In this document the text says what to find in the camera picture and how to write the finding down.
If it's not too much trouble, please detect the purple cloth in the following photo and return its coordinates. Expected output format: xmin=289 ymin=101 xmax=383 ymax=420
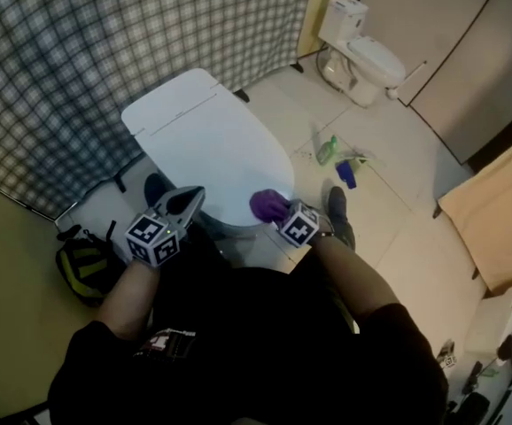
xmin=249 ymin=188 xmax=291 ymax=225

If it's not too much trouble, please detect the person's black clothing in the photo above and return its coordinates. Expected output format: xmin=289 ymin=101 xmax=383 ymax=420
xmin=47 ymin=219 xmax=450 ymax=425

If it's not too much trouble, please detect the person's right forearm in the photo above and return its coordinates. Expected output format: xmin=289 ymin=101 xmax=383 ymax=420
xmin=311 ymin=235 xmax=403 ymax=322

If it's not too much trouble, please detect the white cabinet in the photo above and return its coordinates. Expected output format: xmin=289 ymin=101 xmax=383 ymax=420
xmin=432 ymin=292 xmax=512 ymax=425

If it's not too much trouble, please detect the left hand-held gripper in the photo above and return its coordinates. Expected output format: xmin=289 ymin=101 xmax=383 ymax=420
xmin=124 ymin=185 xmax=206 ymax=268

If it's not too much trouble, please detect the blue bottle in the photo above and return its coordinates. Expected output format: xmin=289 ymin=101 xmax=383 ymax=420
xmin=334 ymin=159 xmax=358 ymax=189

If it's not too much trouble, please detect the beige cloth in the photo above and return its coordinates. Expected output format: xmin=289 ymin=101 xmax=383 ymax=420
xmin=437 ymin=126 xmax=512 ymax=296

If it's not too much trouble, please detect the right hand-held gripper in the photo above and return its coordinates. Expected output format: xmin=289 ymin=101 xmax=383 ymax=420
xmin=275 ymin=197 xmax=322 ymax=249

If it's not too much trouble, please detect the white green cleaning brush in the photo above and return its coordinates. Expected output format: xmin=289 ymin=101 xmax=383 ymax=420
xmin=342 ymin=148 xmax=385 ymax=170

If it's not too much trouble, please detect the person's left forearm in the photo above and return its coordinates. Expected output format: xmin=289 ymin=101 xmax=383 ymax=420
xmin=96 ymin=259 xmax=162 ymax=343

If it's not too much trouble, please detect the white partition board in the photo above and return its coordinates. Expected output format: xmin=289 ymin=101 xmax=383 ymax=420
xmin=357 ymin=0 xmax=505 ymax=106
xmin=408 ymin=0 xmax=512 ymax=166

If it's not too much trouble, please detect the white tankless toilet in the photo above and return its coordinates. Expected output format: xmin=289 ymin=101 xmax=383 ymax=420
xmin=120 ymin=67 xmax=295 ymax=243

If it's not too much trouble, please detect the white toilet with tank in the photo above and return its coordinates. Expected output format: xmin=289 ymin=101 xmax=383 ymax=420
xmin=316 ymin=0 xmax=407 ymax=109

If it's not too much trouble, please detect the green spray bottle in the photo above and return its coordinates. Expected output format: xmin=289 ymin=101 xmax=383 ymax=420
xmin=315 ymin=134 xmax=339 ymax=166

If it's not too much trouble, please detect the person's left black shoe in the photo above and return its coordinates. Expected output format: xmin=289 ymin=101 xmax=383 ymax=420
xmin=144 ymin=173 xmax=171 ymax=210

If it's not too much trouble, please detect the black yellow backpack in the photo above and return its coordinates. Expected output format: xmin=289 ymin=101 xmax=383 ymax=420
xmin=55 ymin=220 xmax=122 ymax=308

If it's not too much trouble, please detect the grey plaid curtain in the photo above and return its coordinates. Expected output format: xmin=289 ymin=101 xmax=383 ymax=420
xmin=0 ymin=0 xmax=317 ymax=220

